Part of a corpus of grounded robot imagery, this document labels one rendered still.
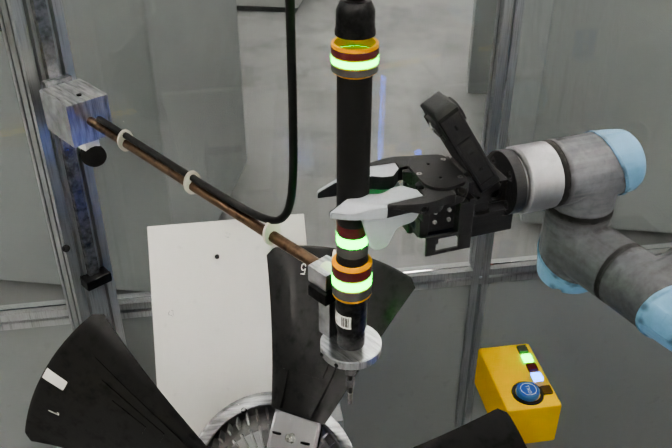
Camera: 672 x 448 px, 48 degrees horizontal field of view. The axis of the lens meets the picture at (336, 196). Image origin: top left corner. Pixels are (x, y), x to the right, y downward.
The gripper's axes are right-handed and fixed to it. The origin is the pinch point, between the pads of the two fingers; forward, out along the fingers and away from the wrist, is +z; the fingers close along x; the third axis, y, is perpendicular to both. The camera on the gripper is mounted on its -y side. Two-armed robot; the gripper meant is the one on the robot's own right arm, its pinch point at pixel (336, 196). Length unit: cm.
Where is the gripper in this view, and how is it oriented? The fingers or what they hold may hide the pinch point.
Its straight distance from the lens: 75.7
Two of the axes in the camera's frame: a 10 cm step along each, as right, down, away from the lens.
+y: 0.1, 8.6, 5.2
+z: -9.5, 1.7, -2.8
